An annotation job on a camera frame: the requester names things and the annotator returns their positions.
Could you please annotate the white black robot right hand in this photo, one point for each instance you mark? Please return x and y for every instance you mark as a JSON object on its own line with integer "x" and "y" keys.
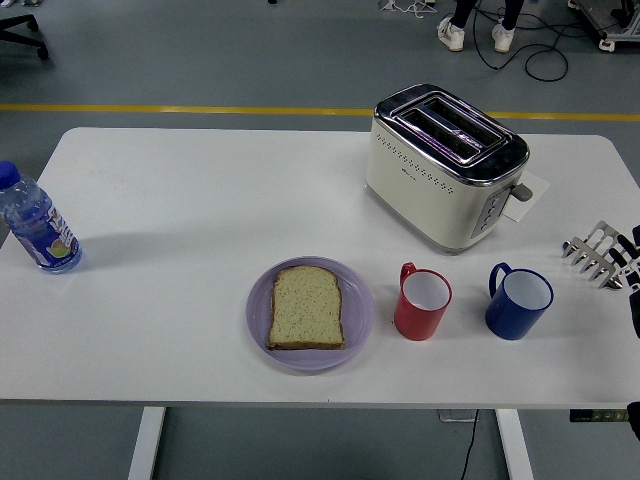
{"x": 636, "y": 280}

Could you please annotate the blue enamel mug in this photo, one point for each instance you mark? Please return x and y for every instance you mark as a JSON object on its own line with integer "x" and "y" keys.
{"x": 512, "y": 317}

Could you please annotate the slice of toast bread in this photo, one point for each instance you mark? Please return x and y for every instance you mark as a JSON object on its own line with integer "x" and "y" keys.
{"x": 306, "y": 310}

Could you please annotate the silver metal toast rack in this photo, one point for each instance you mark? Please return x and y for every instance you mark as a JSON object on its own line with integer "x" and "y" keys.
{"x": 592, "y": 250}

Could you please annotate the white paper sheet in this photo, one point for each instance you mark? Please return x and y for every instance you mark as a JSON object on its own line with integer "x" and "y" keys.
{"x": 537, "y": 187}

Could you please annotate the black table control panel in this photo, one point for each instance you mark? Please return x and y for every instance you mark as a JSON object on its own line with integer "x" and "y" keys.
{"x": 595, "y": 416}

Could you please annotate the white table leg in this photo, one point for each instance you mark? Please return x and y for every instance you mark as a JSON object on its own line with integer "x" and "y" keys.
{"x": 146, "y": 445}
{"x": 515, "y": 445}

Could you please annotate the red enamel mug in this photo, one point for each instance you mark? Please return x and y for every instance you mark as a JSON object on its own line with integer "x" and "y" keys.
{"x": 417, "y": 322}

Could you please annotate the cream and chrome toaster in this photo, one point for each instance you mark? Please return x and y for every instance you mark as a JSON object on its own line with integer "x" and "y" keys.
{"x": 425, "y": 195}

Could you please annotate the white box under table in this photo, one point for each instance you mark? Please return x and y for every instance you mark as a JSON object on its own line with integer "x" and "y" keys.
{"x": 452, "y": 416}

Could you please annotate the grey equipment cart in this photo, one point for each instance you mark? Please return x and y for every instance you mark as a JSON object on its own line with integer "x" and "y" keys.
{"x": 617, "y": 30}

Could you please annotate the purple round plate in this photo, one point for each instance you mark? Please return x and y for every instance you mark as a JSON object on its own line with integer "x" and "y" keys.
{"x": 357, "y": 310}

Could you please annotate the blue-capped plastic water bottle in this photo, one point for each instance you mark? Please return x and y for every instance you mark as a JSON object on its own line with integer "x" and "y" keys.
{"x": 42, "y": 230}

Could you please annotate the black office chair base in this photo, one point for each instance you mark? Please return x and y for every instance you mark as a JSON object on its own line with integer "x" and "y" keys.
{"x": 22, "y": 27}

